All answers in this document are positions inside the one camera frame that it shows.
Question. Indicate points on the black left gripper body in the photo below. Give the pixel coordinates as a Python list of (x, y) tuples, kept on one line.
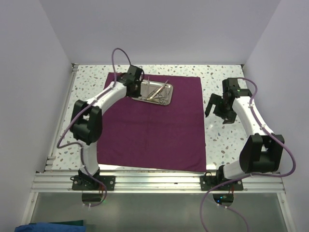
[(137, 92)]

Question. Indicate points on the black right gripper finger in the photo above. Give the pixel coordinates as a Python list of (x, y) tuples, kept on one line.
[(228, 120), (214, 99)]

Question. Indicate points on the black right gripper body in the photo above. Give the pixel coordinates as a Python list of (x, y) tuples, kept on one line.
[(224, 110)]

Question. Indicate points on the purple surgical cloth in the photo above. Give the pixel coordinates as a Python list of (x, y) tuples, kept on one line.
[(146, 135)]

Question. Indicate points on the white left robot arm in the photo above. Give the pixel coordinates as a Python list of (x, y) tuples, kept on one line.
[(86, 121)]

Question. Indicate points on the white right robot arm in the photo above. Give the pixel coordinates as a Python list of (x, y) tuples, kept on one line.
[(263, 149)]

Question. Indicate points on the steel instrument tray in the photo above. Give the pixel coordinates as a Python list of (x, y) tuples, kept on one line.
[(153, 85)]

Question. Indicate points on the steel scissors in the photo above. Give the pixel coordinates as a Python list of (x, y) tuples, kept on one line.
[(162, 98)]

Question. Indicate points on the blue cloth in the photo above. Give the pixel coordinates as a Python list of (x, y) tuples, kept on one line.
[(49, 227)]

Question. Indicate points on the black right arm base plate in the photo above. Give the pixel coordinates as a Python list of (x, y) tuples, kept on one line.
[(220, 184)]

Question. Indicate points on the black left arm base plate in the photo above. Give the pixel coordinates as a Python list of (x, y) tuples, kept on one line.
[(81, 184)]

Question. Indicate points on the aluminium left side rail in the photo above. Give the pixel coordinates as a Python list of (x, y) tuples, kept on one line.
[(50, 158)]

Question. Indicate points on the aluminium rail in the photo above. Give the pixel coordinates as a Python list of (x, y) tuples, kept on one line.
[(50, 158), (151, 181)]

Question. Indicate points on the aluminium front rail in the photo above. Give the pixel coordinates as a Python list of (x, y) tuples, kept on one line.
[(151, 181)]

